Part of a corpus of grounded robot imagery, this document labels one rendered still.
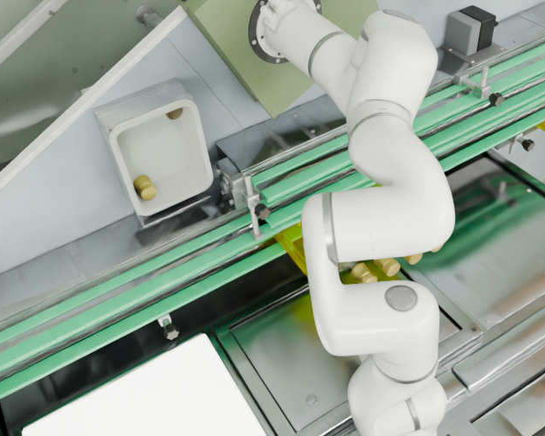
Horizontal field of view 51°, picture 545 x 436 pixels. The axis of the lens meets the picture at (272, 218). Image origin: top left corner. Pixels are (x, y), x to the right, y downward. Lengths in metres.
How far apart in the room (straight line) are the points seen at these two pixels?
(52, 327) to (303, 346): 0.50
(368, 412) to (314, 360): 0.39
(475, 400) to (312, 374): 0.32
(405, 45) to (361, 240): 0.26
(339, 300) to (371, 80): 0.29
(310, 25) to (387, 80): 0.28
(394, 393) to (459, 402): 0.42
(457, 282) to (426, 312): 0.71
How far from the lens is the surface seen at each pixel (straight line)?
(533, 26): 1.68
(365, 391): 0.83
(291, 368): 1.20
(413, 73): 0.76
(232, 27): 1.07
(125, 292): 1.17
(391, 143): 0.67
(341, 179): 1.28
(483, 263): 1.44
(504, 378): 1.26
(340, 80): 0.92
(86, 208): 1.25
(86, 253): 1.25
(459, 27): 1.51
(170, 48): 1.13
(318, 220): 0.65
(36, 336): 1.18
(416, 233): 0.65
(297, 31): 1.02
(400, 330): 0.67
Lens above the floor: 1.72
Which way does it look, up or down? 40 degrees down
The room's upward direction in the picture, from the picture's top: 139 degrees clockwise
